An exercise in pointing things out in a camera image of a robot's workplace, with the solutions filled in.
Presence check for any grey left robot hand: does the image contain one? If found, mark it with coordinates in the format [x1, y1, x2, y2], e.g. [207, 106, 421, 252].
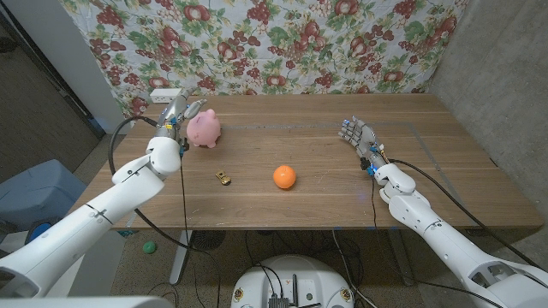
[154, 87, 208, 142]

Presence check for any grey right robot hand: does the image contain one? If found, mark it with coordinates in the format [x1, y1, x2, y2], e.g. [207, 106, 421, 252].
[337, 115, 389, 172]

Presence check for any pink plastic piggy bank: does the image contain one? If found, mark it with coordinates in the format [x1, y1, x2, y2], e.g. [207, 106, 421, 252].
[186, 109, 223, 149]

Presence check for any white power strip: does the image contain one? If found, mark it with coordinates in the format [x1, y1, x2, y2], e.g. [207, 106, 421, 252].
[149, 87, 183, 104]

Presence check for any orange fruit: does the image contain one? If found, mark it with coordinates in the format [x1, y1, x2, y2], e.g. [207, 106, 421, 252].
[272, 164, 297, 190]

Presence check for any metal table leg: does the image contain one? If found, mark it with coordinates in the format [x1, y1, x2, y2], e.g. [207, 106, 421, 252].
[169, 229, 194, 287]
[387, 228, 416, 287]

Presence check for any floral fruit print backdrop cloth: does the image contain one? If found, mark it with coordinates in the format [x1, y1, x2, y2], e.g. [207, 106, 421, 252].
[59, 0, 470, 119]

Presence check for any black round fan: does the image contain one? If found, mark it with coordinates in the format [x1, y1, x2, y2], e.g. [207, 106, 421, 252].
[190, 229, 227, 252]

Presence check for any dark brown door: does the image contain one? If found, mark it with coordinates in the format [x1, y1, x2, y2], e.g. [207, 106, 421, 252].
[0, 10, 106, 183]

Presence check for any blue grey storage box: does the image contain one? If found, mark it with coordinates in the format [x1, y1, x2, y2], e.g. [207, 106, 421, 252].
[0, 159, 88, 234]

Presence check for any white robot torso base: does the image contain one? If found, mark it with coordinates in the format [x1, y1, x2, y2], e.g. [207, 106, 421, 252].
[230, 255, 355, 308]

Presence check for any blue black floor item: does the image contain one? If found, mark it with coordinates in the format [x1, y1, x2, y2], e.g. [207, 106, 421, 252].
[24, 219, 57, 246]

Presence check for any white robot torso panel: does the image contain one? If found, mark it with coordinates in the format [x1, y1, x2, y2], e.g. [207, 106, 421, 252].
[0, 296, 176, 308]

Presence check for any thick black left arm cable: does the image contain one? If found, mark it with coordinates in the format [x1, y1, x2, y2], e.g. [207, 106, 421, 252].
[107, 115, 222, 296]

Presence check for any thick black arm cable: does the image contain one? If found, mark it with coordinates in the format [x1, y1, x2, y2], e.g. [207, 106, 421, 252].
[387, 158, 541, 270]
[107, 115, 222, 296]

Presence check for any thin black right arm wire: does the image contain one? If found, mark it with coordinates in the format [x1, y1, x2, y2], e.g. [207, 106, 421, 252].
[370, 174, 382, 241]

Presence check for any thin black arm wire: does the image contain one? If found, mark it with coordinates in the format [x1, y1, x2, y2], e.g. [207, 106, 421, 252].
[179, 147, 192, 249]
[370, 174, 382, 241]

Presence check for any thin black left arm wire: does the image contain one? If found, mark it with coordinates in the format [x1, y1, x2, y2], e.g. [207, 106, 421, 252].
[179, 147, 192, 249]

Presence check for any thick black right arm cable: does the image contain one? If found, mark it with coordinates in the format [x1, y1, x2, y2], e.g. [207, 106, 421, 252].
[387, 158, 541, 270]

